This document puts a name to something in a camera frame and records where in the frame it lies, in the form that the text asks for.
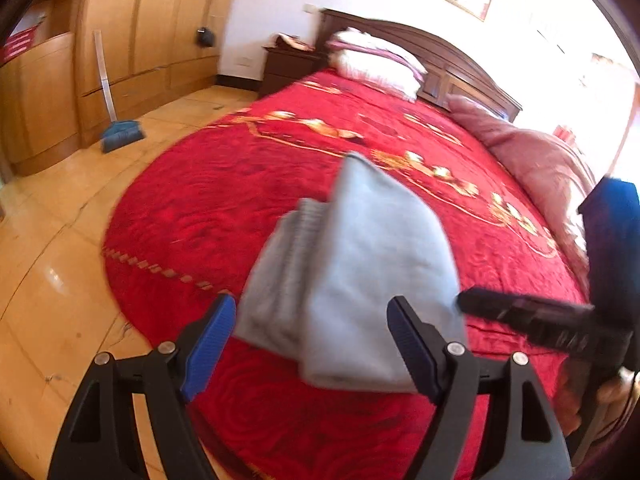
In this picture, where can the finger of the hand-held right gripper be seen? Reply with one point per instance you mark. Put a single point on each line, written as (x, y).
(612, 230)
(530, 315)

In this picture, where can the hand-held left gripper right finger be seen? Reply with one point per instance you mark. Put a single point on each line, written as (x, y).
(412, 350)

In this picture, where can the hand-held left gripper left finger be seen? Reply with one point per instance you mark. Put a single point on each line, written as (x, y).
(207, 350)

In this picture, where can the grey towel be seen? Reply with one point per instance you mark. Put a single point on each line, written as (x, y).
(360, 260)

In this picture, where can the pink quilt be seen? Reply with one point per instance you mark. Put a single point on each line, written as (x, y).
(540, 165)

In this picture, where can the red rose printed blanket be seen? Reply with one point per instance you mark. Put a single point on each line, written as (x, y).
(225, 200)

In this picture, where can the dark wooden headboard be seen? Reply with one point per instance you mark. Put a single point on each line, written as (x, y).
(465, 75)

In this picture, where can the blue broom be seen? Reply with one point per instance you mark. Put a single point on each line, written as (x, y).
(120, 135)

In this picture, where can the white pillow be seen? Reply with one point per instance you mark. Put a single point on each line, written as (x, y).
(372, 72)

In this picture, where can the dark wooden nightstand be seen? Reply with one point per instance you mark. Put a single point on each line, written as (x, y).
(285, 70)

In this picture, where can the pink pillow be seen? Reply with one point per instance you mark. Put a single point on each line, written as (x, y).
(380, 50)

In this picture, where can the black hanging bag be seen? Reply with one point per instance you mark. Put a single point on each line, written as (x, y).
(206, 37)

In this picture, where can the wooden wardrobe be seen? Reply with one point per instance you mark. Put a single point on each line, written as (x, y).
(140, 25)

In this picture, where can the red box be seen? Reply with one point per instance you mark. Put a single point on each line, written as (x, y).
(20, 42)

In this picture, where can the white wall socket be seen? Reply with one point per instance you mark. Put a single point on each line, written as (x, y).
(245, 61)

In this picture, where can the white light switch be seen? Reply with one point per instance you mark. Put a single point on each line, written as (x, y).
(310, 8)

